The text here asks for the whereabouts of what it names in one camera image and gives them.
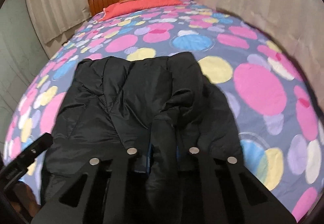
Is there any black quilted puffer jacket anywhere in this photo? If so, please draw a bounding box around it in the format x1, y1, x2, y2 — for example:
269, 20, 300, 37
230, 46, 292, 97
41, 52, 243, 209

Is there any person's left hand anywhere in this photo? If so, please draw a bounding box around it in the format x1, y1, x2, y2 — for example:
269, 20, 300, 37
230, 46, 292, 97
8, 181, 41, 218

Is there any colourful polka dot bedspread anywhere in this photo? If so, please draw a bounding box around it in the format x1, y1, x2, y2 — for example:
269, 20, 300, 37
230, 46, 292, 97
3, 0, 323, 221

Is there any frosted glass wardrobe door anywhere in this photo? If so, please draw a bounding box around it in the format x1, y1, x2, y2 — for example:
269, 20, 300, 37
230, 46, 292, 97
0, 0, 48, 149

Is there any red quilted pillow blanket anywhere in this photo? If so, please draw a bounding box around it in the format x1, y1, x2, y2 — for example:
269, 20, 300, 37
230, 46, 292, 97
99, 0, 182, 21

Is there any right beige striped curtain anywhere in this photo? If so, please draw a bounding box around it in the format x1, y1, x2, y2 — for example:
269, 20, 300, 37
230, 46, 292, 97
216, 0, 323, 105

